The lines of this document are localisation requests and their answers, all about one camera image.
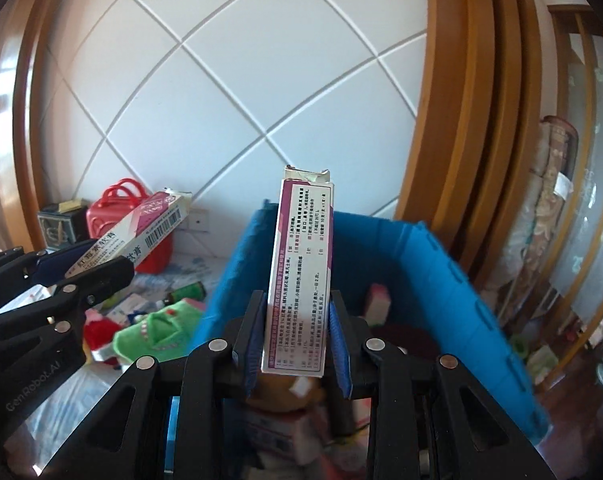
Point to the white wall socket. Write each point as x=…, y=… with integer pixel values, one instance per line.
x=200, y=220

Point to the dark gift box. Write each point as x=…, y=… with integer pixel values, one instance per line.
x=56, y=230

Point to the green dinosaur plush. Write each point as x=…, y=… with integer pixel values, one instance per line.
x=156, y=330

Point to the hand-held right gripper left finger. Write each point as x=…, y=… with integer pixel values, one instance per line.
x=251, y=345

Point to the rolled patterned blanket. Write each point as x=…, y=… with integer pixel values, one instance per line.
x=546, y=200

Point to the blue plastic storage crate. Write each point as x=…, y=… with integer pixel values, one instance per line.
x=431, y=270

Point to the green white bag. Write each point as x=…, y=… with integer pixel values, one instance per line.
x=539, y=360

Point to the red plush toy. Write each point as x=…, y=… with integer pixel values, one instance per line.
x=101, y=332

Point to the white purple barcode medicine box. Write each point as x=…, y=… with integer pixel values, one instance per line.
x=146, y=220

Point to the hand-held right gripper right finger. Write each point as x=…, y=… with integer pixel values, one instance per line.
x=339, y=350

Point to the wooden frame glass door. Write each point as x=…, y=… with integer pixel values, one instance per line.
x=596, y=160

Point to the red toy suitcase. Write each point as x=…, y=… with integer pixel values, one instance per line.
x=101, y=220

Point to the yellow notepad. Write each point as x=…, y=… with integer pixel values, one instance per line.
x=70, y=205

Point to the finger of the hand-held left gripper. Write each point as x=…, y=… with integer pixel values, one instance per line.
x=101, y=277
x=54, y=267

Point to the wooden framed padded headboard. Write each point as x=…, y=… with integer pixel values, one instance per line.
x=256, y=85

